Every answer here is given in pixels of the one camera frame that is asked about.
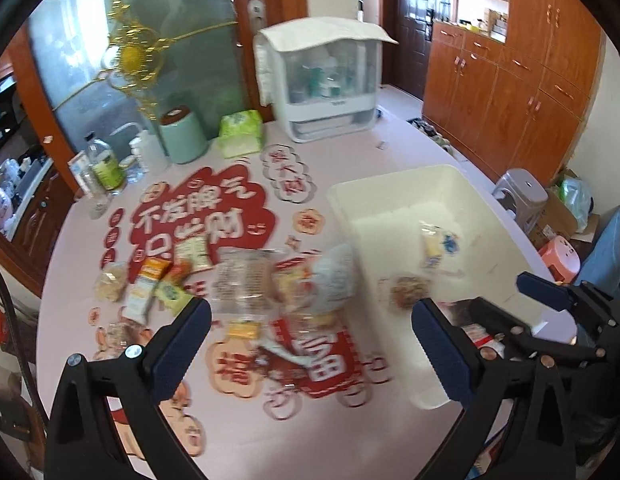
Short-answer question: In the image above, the mint green canister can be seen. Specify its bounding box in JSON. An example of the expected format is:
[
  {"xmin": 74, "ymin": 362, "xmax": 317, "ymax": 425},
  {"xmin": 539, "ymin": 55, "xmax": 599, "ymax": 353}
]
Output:
[{"xmin": 159, "ymin": 105, "xmax": 208, "ymax": 165}]

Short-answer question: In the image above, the clear bag brown snack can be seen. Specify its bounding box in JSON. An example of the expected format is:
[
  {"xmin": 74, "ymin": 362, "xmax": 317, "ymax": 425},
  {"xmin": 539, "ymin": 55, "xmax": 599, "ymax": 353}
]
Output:
[{"xmin": 378, "ymin": 274, "xmax": 432, "ymax": 311}]

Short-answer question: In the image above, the blue chair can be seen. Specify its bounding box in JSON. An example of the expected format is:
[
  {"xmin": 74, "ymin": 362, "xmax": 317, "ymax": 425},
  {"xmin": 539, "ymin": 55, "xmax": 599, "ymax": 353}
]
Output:
[{"xmin": 575, "ymin": 205, "xmax": 620, "ymax": 299}]

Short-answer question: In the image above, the white plastic bin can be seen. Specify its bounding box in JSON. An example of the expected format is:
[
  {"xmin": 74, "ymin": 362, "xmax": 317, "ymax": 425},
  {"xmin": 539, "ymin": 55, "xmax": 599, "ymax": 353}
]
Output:
[{"xmin": 327, "ymin": 165, "xmax": 577, "ymax": 410}]

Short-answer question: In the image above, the yellow blue snack packet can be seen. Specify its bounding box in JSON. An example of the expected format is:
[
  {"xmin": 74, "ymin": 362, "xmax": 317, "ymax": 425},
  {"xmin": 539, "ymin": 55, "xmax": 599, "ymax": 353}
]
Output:
[{"xmin": 420, "ymin": 222, "xmax": 462, "ymax": 274}]

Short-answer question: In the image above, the gold door ornament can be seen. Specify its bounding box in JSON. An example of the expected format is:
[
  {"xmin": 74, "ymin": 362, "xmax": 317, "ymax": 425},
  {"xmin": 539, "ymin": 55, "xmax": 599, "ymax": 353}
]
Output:
[{"xmin": 53, "ymin": 0, "xmax": 238, "ymax": 122}]

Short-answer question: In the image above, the white countertop cabinet appliance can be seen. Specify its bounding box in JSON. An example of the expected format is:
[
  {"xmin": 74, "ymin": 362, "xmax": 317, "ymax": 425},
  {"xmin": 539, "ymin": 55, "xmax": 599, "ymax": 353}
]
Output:
[{"xmin": 254, "ymin": 16, "xmax": 396, "ymax": 143}]

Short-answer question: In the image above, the wooden cabinet wall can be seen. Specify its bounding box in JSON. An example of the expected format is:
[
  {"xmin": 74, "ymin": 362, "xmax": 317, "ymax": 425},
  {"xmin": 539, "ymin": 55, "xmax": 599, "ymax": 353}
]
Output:
[{"xmin": 423, "ymin": 0, "xmax": 603, "ymax": 185}]

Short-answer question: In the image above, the dark chocolate snack bag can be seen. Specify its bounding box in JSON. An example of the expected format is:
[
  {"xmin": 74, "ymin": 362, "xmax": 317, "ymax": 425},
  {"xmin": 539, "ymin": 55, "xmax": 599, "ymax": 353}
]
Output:
[{"xmin": 438, "ymin": 298, "xmax": 489, "ymax": 330}]

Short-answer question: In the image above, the small clear glass jar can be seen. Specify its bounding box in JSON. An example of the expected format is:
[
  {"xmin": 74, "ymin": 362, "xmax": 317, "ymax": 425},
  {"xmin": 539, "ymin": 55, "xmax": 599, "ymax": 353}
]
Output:
[{"xmin": 88, "ymin": 193, "xmax": 112, "ymax": 220}]

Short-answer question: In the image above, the round beige cracker pack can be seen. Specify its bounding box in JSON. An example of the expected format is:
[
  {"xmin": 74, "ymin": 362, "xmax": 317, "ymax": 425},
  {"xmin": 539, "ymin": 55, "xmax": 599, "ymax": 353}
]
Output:
[{"xmin": 93, "ymin": 262, "xmax": 128, "ymax": 302}]

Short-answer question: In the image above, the clear bag brown bread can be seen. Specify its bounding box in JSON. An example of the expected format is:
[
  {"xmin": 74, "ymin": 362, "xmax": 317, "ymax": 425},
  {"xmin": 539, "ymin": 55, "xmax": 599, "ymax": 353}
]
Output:
[{"xmin": 210, "ymin": 247, "xmax": 275, "ymax": 316}]

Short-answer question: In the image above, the small yellow snack packet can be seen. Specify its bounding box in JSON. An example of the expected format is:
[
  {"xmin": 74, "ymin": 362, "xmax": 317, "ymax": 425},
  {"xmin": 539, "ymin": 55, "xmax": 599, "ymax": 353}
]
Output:
[{"xmin": 225, "ymin": 320, "xmax": 261, "ymax": 341}]

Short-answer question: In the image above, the red snowflake snack bar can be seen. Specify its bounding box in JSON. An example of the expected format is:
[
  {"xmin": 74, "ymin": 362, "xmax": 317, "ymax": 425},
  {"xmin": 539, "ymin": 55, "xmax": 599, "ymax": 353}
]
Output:
[{"xmin": 257, "ymin": 338, "xmax": 312, "ymax": 368}]

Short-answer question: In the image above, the white squeeze bottle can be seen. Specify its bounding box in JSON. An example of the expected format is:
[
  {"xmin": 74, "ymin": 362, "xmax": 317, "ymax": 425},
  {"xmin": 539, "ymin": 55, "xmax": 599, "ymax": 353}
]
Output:
[{"xmin": 129, "ymin": 130, "xmax": 169, "ymax": 176}]

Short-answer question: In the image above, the grey plastic stool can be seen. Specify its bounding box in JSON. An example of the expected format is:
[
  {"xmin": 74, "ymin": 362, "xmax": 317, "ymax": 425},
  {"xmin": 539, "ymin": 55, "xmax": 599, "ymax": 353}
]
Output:
[{"xmin": 492, "ymin": 168, "xmax": 549, "ymax": 234}]

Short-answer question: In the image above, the pink plastic stool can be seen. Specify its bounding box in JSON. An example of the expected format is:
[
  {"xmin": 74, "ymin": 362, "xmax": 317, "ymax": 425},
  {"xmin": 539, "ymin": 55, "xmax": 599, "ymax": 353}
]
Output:
[{"xmin": 539, "ymin": 235, "xmax": 581, "ymax": 283}]

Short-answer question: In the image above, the green tissue pack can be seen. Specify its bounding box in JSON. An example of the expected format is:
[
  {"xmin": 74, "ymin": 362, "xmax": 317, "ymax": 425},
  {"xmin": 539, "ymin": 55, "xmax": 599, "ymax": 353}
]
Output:
[{"xmin": 218, "ymin": 110, "xmax": 263, "ymax": 158}]

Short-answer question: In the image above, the pink printed table mat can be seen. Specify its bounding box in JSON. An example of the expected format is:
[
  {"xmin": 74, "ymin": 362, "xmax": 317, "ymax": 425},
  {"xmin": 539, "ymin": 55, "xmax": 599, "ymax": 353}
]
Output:
[{"xmin": 35, "ymin": 109, "xmax": 556, "ymax": 480}]

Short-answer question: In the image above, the clear bottle green label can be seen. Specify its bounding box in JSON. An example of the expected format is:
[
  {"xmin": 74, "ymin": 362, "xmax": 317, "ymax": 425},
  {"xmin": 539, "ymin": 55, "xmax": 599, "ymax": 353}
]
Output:
[{"xmin": 86, "ymin": 132, "xmax": 126, "ymax": 192}]

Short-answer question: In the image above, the cardboard box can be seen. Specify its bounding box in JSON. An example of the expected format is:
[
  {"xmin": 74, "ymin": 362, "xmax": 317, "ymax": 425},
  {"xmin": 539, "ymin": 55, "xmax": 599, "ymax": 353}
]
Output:
[{"xmin": 528, "ymin": 168, "xmax": 600, "ymax": 250}]

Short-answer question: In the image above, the green snack packet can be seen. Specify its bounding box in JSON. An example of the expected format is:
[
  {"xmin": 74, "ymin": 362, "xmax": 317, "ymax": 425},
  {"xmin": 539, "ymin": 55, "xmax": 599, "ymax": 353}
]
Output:
[{"xmin": 154, "ymin": 280, "xmax": 193, "ymax": 316}]

